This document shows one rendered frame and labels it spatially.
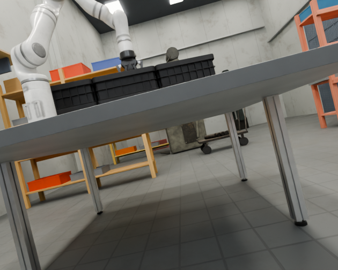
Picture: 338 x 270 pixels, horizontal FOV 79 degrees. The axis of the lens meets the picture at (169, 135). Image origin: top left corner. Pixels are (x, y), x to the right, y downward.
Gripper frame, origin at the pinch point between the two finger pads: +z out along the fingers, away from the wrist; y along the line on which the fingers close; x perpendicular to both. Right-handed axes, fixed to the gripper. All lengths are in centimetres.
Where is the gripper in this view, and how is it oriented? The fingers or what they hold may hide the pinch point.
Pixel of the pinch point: (133, 80)
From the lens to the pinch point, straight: 110.0
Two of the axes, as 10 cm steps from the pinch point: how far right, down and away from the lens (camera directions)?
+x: -1.0, 0.3, 9.9
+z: 2.3, 9.7, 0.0
